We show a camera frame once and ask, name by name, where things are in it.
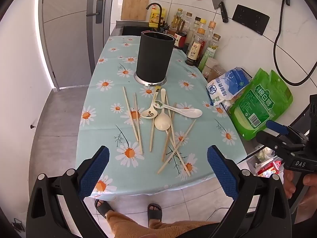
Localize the daisy print tablecloth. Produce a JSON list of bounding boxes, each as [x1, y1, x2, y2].
[[75, 36, 248, 200]]

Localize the red snack packet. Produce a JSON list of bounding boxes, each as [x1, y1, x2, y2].
[[256, 160, 283, 178]]

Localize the black door lock handle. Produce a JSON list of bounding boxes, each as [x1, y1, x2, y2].
[[86, 0, 104, 24]]

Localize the plain cream spoon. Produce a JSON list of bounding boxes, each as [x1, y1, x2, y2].
[[154, 88, 172, 131]]

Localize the white blue salt bag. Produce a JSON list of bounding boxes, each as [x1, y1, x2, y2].
[[206, 67, 252, 107]]

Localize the wooden chopstick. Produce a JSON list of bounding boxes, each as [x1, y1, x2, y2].
[[170, 129, 192, 177], [149, 115, 156, 152], [122, 86, 139, 142], [165, 91, 176, 147], [157, 119, 197, 174], [162, 102, 177, 163]]

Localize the wooden cutting board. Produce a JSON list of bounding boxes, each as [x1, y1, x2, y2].
[[121, 0, 151, 21]]

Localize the person's right hand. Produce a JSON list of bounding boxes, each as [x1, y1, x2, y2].
[[282, 171, 317, 225]]

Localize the black slipper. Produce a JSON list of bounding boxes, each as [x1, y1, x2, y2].
[[95, 199, 115, 219], [148, 203, 163, 227]]

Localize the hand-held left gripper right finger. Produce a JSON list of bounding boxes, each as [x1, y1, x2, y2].
[[207, 145, 293, 238]]

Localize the brown fleece pants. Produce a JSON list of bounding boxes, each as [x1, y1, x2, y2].
[[106, 209, 223, 238]]

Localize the black faucet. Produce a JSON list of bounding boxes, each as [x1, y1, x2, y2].
[[146, 3, 165, 30]]

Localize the black wall rack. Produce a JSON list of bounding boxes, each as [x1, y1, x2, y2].
[[232, 4, 270, 36]]

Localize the beige powder jar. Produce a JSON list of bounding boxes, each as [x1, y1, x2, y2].
[[202, 58, 220, 80]]

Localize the black cable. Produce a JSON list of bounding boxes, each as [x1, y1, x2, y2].
[[273, 0, 317, 86]]

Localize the cluster of condiment bottles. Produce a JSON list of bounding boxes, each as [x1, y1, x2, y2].
[[171, 8, 221, 71]]

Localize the yellow dish soap bottle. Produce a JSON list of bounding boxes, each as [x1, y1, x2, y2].
[[149, 6, 161, 28]]

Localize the grey door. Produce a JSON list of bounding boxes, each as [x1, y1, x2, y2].
[[41, 0, 116, 90]]

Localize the black sink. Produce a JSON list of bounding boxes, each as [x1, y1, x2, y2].
[[116, 21, 169, 37]]

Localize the brown powder jar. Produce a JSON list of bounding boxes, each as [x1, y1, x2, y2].
[[209, 65, 227, 82]]

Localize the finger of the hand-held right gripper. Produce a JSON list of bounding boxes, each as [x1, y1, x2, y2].
[[256, 130, 302, 155], [266, 120, 308, 142]]

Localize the green sugar bag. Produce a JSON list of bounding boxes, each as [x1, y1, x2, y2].
[[228, 68, 293, 141]]

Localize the small printed ceramic spoon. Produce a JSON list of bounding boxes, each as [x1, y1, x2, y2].
[[141, 87, 160, 120]]

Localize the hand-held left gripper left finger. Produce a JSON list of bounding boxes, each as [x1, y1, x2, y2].
[[26, 145, 111, 238]]

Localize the black cylindrical utensil holder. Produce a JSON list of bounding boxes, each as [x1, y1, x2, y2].
[[134, 31, 176, 87]]

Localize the white long-handled printed spoon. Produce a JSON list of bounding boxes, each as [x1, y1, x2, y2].
[[154, 100, 203, 118]]

